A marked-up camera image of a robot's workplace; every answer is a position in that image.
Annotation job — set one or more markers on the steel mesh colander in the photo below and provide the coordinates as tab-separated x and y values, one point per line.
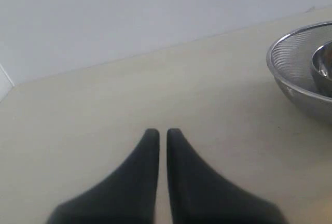
289	61

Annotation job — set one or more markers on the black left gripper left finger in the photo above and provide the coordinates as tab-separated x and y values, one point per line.
127	195

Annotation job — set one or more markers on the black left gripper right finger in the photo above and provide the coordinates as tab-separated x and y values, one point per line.
198	194

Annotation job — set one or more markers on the small stainless steel bowl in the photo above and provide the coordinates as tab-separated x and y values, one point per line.
321	69

